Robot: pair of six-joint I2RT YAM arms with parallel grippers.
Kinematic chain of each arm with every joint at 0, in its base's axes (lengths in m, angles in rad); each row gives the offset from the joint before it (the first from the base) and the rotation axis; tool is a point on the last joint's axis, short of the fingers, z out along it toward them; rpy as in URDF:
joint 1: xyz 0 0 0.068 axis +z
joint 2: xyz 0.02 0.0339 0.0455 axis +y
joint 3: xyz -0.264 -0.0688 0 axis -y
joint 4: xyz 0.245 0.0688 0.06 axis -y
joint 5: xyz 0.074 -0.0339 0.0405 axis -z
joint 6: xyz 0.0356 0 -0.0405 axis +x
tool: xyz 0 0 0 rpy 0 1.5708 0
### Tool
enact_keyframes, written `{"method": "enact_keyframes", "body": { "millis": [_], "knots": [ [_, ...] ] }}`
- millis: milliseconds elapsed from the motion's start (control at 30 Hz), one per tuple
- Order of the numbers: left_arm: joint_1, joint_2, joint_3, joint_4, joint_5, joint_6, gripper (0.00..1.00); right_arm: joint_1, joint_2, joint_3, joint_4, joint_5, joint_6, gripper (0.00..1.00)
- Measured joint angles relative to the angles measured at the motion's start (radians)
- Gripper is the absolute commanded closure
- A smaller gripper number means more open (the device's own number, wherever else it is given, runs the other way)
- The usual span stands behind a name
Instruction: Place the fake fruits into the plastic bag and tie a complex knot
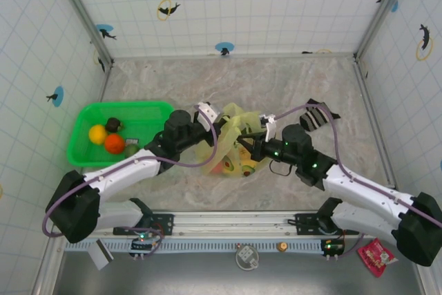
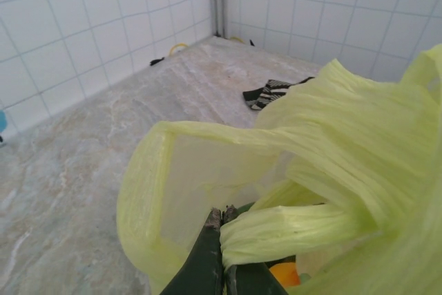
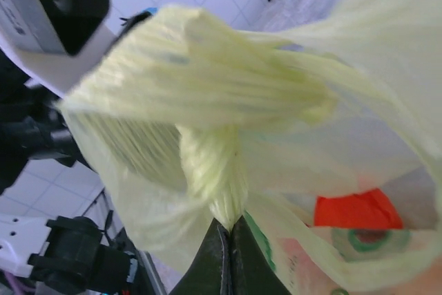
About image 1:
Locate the green plastic mesh basket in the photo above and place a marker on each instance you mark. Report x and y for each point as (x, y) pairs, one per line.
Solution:
(96, 112)

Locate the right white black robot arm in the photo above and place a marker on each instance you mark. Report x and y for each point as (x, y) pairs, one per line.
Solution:
(362, 188)

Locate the aluminium mounting rail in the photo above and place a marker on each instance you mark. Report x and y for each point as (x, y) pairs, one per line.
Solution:
(224, 220)

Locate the orange fake orange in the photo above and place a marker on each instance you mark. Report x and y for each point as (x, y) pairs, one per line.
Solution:
(114, 143)

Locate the yellow fake lemon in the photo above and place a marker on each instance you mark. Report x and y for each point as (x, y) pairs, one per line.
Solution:
(97, 133)

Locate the small brass knob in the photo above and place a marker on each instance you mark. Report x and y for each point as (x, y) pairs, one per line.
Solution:
(282, 247)

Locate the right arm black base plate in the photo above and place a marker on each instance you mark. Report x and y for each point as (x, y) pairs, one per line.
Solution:
(304, 220)

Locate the green fake avocado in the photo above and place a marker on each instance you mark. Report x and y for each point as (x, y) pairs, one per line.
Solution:
(131, 150)

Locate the dark brown fake fruit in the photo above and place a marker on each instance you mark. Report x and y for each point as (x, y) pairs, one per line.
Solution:
(113, 124)

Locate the black white striped sock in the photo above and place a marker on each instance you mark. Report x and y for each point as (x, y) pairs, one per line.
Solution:
(316, 119)

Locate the red snack packet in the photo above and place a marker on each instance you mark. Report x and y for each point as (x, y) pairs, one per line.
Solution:
(374, 257)

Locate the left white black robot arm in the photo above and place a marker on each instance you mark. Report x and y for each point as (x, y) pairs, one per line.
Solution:
(121, 170)

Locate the aluminium frame bar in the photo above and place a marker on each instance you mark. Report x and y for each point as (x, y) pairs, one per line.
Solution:
(104, 84)
(172, 57)
(84, 15)
(372, 32)
(374, 119)

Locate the white paper card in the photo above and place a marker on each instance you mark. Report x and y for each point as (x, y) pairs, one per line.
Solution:
(101, 257)

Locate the yellow translucent plastic bag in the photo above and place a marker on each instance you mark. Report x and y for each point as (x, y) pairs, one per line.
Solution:
(228, 143)

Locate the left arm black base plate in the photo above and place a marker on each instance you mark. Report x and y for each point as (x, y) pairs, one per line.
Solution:
(164, 222)

